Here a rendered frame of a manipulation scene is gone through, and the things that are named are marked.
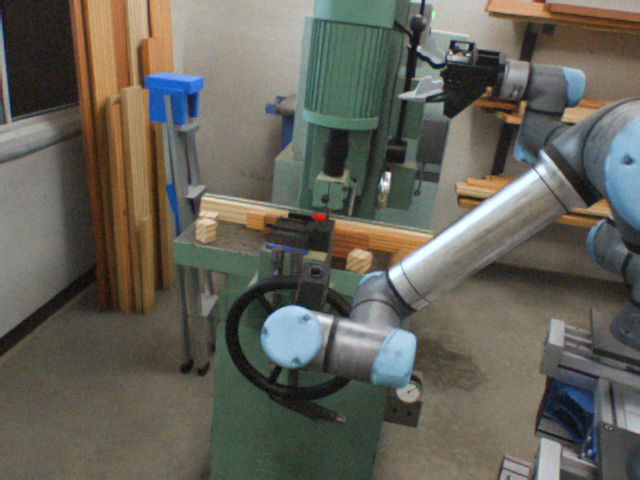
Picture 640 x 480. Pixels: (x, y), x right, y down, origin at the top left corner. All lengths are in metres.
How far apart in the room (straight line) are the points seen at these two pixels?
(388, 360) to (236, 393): 0.83
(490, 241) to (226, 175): 3.21
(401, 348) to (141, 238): 2.02
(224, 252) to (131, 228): 1.37
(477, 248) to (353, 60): 0.59
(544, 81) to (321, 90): 0.45
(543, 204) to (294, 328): 0.35
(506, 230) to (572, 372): 0.76
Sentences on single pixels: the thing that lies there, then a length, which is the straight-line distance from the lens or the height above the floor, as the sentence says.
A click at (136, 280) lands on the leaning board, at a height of 0.17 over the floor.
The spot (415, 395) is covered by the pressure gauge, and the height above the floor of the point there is 0.65.
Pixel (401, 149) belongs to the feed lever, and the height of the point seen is 1.13.
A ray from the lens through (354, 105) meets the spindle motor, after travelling 1.23.
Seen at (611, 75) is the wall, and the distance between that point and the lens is 3.74.
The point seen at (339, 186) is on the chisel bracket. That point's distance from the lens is 1.30.
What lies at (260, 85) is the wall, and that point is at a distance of 3.68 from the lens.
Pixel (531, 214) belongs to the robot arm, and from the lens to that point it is 0.75.
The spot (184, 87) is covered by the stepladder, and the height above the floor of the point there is 1.14.
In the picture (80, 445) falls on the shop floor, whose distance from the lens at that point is 2.13.
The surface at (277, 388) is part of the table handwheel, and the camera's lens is 1.21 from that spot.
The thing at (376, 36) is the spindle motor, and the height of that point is 1.40.
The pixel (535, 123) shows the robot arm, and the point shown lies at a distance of 1.20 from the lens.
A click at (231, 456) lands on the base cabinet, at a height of 0.30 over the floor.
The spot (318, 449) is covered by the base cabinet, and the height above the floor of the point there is 0.38.
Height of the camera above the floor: 1.43
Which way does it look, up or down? 22 degrees down
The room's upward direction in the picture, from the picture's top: 7 degrees clockwise
